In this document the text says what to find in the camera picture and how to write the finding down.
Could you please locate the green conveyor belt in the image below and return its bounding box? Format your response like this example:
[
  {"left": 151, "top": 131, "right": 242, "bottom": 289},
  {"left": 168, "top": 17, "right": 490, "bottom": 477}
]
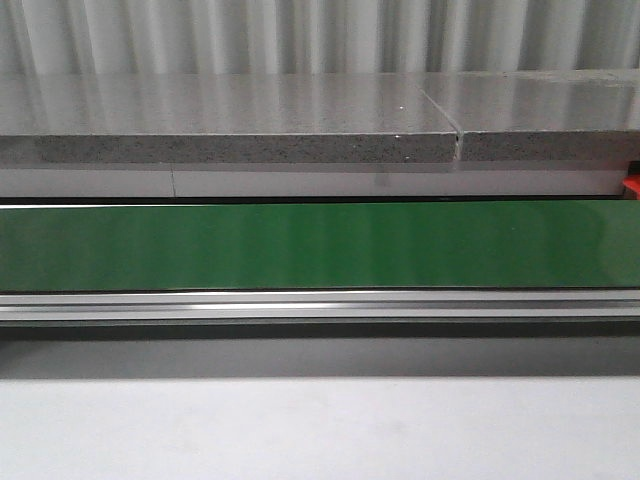
[{"left": 1, "top": 200, "right": 639, "bottom": 292}]

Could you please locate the grey stone slab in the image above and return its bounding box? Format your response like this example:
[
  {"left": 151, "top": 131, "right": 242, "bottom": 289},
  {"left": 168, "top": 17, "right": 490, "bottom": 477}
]
[{"left": 1, "top": 71, "right": 639, "bottom": 167}]

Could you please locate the red plastic part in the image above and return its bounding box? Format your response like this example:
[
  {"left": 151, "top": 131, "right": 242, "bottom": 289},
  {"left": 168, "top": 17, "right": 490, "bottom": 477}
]
[{"left": 622, "top": 161, "right": 640, "bottom": 200}]

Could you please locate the white curtain backdrop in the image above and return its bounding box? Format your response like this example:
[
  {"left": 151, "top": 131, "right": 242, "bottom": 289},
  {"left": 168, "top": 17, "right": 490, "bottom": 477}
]
[{"left": 1, "top": 1, "right": 639, "bottom": 75}]

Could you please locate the aluminium conveyor side rail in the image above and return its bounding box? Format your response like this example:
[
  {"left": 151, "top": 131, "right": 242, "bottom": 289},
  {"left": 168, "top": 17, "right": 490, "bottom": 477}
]
[{"left": 1, "top": 289, "right": 639, "bottom": 327}]

